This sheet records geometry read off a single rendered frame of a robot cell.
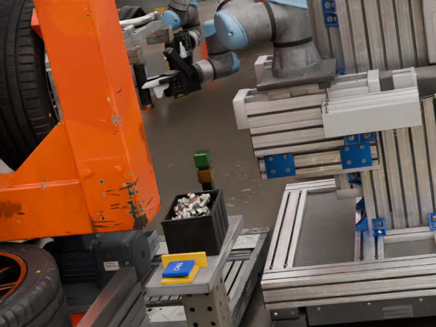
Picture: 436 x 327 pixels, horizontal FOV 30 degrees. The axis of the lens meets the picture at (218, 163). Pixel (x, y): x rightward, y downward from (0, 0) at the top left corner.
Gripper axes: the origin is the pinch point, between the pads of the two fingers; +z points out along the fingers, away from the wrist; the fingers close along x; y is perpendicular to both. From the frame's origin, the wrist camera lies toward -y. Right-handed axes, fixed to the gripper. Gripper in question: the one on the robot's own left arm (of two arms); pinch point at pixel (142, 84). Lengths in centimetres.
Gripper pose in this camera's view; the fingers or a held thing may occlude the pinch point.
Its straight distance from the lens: 262.7
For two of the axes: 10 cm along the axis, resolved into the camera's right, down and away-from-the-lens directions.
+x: -5.1, -1.7, 8.4
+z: -8.4, 3.1, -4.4
